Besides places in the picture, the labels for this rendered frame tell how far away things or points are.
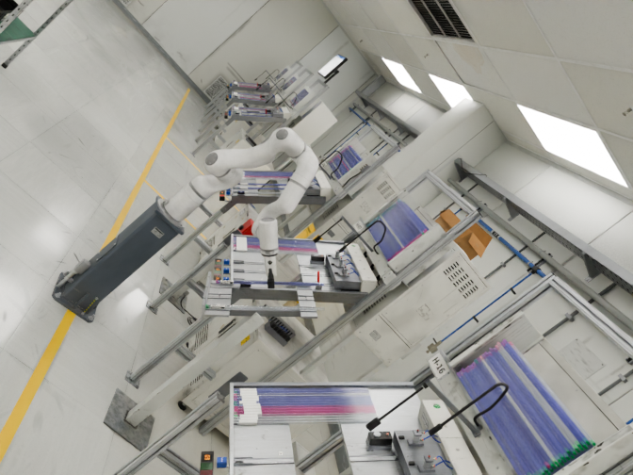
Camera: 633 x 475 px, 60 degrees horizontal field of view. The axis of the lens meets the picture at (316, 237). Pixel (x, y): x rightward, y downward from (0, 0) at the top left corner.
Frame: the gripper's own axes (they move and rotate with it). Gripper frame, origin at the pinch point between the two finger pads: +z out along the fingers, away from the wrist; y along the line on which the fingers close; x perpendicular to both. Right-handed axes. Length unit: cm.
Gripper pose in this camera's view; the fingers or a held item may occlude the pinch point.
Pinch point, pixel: (270, 283)
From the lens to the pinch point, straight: 258.0
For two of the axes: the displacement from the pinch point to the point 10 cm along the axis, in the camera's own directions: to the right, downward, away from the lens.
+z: 0.2, 9.4, 3.5
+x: -9.9, 0.5, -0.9
